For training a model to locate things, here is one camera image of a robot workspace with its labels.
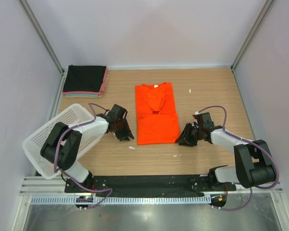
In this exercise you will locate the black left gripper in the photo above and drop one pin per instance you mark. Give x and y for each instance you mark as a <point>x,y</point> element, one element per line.
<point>126,133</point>

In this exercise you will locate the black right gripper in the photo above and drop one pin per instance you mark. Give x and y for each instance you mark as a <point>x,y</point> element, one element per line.
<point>185,138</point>

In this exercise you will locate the orange t-shirt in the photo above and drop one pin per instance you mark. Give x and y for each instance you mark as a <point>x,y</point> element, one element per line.
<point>156,116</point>

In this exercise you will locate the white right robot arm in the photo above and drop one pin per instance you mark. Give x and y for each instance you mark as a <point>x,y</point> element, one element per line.
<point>254,165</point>

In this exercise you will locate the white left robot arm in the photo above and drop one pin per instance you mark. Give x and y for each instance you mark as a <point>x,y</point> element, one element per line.
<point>62,145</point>

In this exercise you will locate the pink folded t-shirt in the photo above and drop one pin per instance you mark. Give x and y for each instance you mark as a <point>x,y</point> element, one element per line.
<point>101,90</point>

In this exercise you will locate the white plastic basket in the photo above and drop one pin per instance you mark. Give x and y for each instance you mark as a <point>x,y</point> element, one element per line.
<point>74,114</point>

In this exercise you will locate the light blue folded t-shirt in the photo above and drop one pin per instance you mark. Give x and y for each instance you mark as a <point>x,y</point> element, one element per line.
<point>83,95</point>

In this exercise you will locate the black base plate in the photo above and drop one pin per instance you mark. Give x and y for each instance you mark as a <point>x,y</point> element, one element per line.
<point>160,186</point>

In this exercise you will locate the aluminium frame rail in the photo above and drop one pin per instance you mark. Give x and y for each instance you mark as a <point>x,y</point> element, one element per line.
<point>40,184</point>

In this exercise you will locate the white slotted cable duct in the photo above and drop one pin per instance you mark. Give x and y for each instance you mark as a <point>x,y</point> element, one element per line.
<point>85,200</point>

